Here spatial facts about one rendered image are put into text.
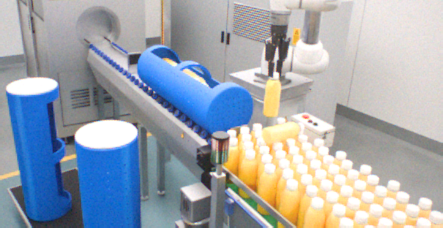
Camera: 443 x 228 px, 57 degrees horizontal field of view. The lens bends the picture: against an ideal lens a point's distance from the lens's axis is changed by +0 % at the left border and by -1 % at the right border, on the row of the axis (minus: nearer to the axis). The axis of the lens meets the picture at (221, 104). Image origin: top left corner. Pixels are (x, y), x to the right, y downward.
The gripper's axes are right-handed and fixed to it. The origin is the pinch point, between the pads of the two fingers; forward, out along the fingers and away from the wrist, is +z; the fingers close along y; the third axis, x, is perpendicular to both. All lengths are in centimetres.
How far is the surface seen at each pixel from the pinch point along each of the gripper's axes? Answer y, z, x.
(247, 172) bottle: 28.2, 33.9, 21.3
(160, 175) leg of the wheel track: 4, 118, -114
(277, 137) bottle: 12.1, 22.5, 19.3
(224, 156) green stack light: 46, 17, 29
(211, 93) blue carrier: 18.7, 16.6, -22.7
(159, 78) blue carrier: 23, 24, -72
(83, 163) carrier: 79, 42, -31
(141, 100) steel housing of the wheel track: 22, 49, -103
